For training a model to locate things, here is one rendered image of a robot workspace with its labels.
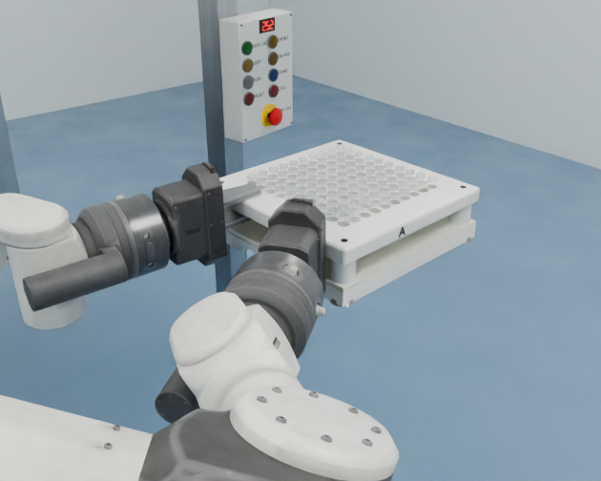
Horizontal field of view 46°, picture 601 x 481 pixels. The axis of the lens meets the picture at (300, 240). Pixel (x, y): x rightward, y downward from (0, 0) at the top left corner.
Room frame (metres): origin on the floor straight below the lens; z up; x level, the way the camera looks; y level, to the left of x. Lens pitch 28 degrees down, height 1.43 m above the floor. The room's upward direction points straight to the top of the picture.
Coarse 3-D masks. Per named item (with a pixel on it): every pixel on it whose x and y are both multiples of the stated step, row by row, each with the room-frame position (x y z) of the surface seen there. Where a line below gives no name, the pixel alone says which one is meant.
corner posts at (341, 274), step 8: (224, 208) 0.80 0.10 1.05; (464, 208) 0.79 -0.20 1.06; (448, 216) 0.81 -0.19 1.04; (456, 216) 0.80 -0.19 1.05; (464, 216) 0.79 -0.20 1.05; (464, 224) 0.79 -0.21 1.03; (336, 264) 0.65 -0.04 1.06; (352, 264) 0.65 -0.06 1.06; (336, 272) 0.65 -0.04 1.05; (344, 272) 0.65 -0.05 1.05; (352, 272) 0.65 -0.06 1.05; (336, 280) 0.65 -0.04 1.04; (344, 280) 0.65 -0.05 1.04; (352, 280) 0.65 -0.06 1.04
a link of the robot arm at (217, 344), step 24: (192, 312) 0.48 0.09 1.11; (216, 312) 0.45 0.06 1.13; (240, 312) 0.43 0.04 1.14; (192, 336) 0.43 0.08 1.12; (216, 336) 0.41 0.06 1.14; (240, 336) 0.40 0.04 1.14; (264, 336) 0.41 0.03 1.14; (192, 360) 0.40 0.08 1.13; (216, 360) 0.39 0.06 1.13; (240, 360) 0.39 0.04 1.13; (264, 360) 0.39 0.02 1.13; (192, 384) 0.38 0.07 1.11; (216, 384) 0.38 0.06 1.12; (216, 408) 0.37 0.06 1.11
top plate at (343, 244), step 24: (336, 144) 0.96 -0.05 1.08; (264, 168) 0.86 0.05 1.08; (408, 168) 0.87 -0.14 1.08; (264, 192) 0.79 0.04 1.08; (432, 192) 0.79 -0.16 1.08; (456, 192) 0.79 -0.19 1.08; (264, 216) 0.73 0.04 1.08; (384, 216) 0.72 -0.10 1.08; (408, 216) 0.72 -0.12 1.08; (432, 216) 0.74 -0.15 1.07; (336, 240) 0.66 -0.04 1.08; (360, 240) 0.66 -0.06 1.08; (384, 240) 0.68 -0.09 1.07
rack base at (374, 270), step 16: (240, 224) 0.79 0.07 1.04; (256, 224) 0.79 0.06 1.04; (432, 224) 0.79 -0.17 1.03; (448, 224) 0.79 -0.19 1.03; (240, 240) 0.76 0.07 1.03; (256, 240) 0.75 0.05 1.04; (400, 240) 0.75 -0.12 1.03; (416, 240) 0.75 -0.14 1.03; (432, 240) 0.75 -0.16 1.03; (448, 240) 0.77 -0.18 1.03; (464, 240) 0.79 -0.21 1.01; (368, 256) 0.71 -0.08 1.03; (384, 256) 0.71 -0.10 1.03; (400, 256) 0.71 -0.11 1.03; (416, 256) 0.72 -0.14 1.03; (432, 256) 0.75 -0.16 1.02; (368, 272) 0.67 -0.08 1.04; (384, 272) 0.69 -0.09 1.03; (400, 272) 0.70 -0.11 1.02; (336, 288) 0.65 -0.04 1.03; (352, 288) 0.65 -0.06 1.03; (368, 288) 0.67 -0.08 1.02
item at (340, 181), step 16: (320, 160) 0.87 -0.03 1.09; (336, 160) 0.87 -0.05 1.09; (352, 160) 0.88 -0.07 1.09; (272, 176) 0.82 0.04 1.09; (288, 176) 0.82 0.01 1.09; (304, 176) 0.82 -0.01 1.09; (320, 176) 0.82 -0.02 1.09; (336, 176) 0.83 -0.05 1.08; (352, 176) 0.82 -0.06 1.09; (368, 176) 0.83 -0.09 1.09; (384, 176) 0.82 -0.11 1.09; (400, 176) 0.83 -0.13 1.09; (304, 192) 0.77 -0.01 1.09; (320, 192) 0.77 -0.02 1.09; (336, 192) 0.76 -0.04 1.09; (352, 192) 0.77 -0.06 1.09; (368, 192) 0.78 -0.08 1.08; (384, 192) 0.77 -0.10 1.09; (336, 208) 0.73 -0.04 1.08; (352, 208) 0.73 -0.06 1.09
